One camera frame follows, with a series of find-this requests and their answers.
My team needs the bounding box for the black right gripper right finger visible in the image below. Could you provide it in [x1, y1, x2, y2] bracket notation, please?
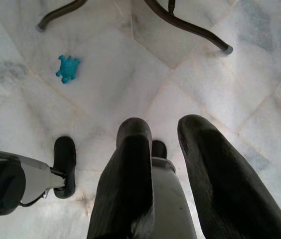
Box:
[177, 114, 281, 239]

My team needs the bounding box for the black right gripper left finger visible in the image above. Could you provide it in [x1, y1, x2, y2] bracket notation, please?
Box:
[87, 118, 156, 239]

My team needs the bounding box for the black robot right foot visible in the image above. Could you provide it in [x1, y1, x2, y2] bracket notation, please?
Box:
[151, 140, 167, 160]

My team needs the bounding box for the black robot foot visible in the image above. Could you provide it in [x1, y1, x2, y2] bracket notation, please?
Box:
[151, 140, 167, 160]
[53, 136, 77, 199]

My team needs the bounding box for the grey robot right leg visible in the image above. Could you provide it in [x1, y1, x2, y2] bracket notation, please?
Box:
[150, 156, 198, 239]

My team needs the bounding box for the grey robot leg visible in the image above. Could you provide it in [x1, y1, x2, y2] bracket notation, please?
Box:
[0, 148, 68, 215]
[150, 156, 198, 239]

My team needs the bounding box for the black robot left foot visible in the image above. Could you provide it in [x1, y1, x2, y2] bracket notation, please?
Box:
[53, 136, 77, 199]

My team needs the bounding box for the grey robot left leg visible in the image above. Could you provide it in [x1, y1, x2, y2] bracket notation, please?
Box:
[0, 148, 68, 215]

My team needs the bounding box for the blue toy turtle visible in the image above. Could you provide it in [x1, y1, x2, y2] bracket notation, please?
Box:
[55, 55, 82, 84]

